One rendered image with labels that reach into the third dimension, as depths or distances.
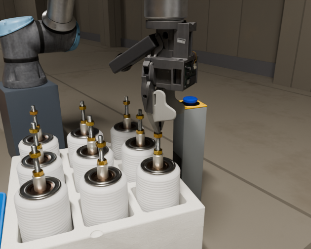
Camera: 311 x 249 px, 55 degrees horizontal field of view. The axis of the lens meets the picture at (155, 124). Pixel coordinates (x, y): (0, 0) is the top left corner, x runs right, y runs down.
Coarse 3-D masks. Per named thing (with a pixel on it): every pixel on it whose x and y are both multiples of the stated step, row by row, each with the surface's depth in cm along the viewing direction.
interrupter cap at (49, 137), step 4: (44, 132) 80; (28, 136) 78; (32, 136) 78; (44, 136) 78; (48, 136) 78; (52, 136) 78; (24, 140) 76; (28, 140) 76; (32, 140) 76; (44, 140) 76; (48, 140) 75; (24, 144) 74; (28, 144) 73; (32, 144) 73
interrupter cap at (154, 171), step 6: (144, 162) 65; (150, 162) 65; (168, 162) 65; (174, 162) 65; (144, 168) 63; (150, 168) 63; (156, 168) 63; (162, 168) 63; (168, 168) 63; (174, 168) 63; (156, 174) 61; (162, 174) 61
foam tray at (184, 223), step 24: (72, 168) 77; (120, 168) 81; (72, 192) 68; (192, 192) 68; (72, 216) 61; (144, 216) 60; (168, 216) 60; (192, 216) 62; (48, 240) 54; (72, 240) 54; (96, 240) 56; (120, 240) 58; (144, 240) 60; (168, 240) 62; (192, 240) 65
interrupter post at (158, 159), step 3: (153, 153) 63; (162, 153) 63; (153, 156) 63; (156, 156) 62; (159, 156) 62; (162, 156) 63; (153, 159) 63; (156, 159) 62; (159, 159) 62; (162, 159) 63; (153, 162) 63; (156, 162) 63; (159, 162) 63; (162, 162) 63; (153, 165) 64; (156, 165) 63; (159, 165) 63; (162, 165) 64
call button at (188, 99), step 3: (186, 96) 85; (189, 96) 85; (192, 96) 85; (183, 99) 84; (186, 99) 83; (189, 99) 82; (192, 99) 82; (195, 99) 83; (186, 102) 83; (189, 102) 82; (192, 102) 82; (195, 102) 84
